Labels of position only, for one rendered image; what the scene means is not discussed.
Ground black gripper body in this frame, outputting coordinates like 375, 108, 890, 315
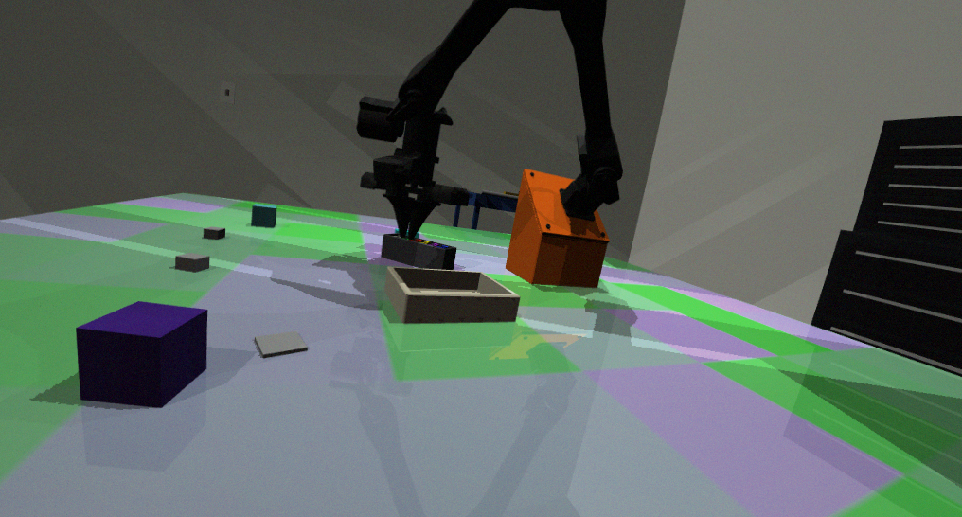
360, 144, 470, 206

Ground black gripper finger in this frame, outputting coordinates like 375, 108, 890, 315
408, 199, 441, 240
383, 193, 415, 238

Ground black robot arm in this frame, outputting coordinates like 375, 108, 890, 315
356, 0, 623, 221

